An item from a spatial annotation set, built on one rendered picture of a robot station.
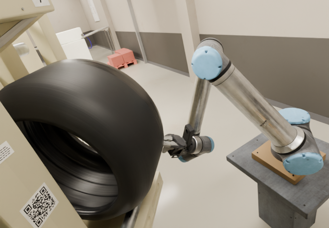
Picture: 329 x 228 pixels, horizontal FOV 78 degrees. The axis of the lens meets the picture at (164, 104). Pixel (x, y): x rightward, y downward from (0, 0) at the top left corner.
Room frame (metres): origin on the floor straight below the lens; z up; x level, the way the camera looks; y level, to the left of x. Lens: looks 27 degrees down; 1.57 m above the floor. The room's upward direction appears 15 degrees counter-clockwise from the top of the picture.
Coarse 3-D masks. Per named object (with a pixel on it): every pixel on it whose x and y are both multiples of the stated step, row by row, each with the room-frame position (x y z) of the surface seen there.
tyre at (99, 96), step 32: (64, 64) 0.66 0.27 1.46; (96, 64) 0.67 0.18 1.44; (0, 96) 0.56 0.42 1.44; (32, 96) 0.51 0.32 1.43; (64, 96) 0.50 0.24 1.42; (96, 96) 0.51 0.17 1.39; (128, 96) 0.58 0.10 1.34; (32, 128) 0.79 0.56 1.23; (64, 128) 0.47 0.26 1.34; (96, 128) 0.45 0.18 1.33; (128, 128) 0.48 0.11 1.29; (160, 128) 0.61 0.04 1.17; (64, 160) 0.79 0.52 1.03; (96, 160) 0.80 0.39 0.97; (128, 160) 0.44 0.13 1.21; (64, 192) 0.65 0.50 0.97; (96, 192) 0.66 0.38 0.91; (128, 192) 0.44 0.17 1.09
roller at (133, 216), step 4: (140, 204) 0.55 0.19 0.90; (136, 208) 0.53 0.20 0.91; (128, 212) 0.51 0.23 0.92; (132, 212) 0.51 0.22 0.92; (136, 212) 0.51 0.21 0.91; (128, 216) 0.50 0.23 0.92; (132, 216) 0.50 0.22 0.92; (136, 216) 0.50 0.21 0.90; (124, 220) 0.49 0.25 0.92; (128, 220) 0.48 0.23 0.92; (132, 220) 0.48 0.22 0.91; (124, 224) 0.47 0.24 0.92; (128, 224) 0.47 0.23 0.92; (132, 224) 0.47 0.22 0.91
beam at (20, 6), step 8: (0, 0) 0.85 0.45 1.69; (8, 0) 0.88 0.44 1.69; (16, 0) 0.91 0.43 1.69; (24, 0) 0.94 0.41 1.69; (48, 0) 1.07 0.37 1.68; (0, 8) 0.83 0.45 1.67; (8, 8) 0.86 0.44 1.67; (16, 8) 0.89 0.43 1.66; (24, 8) 0.93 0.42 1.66; (32, 8) 0.96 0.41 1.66; (40, 8) 1.00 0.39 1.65; (48, 8) 1.05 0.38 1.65; (0, 16) 0.82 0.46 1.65; (8, 16) 0.85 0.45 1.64; (16, 16) 0.88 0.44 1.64; (24, 16) 0.93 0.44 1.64; (32, 16) 1.05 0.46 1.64
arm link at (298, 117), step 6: (288, 108) 0.88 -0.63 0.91; (294, 108) 0.86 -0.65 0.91; (282, 114) 0.84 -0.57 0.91; (288, 114) 0.82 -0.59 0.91; (294, 114) 0.81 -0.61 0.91; (300, 114) 0.80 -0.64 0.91; (306, 114) 0.79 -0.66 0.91; (288, 120) 0.78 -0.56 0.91; (294, 120) 0.77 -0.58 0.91; (300, 120) 0.76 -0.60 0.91; (306, 120) 0.75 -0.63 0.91; (300, 126) 0.74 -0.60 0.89; (306, 126) 0.75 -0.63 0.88
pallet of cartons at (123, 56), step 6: (126, 48) 6.95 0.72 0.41; (114, 54) 6.52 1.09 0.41; (120, 54) 6.25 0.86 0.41; (126, 54) 6.23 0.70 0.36; (132, 54) 6.28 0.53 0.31; (114, 60) 6.10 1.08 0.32; (120, 60) 6.17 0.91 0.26; (126, 60) 6.22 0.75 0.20; (132, 60) 6.27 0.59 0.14; (114, 66) 6.08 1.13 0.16; (120, 66) 6.11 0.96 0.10; (126, 66) 6.17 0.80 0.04
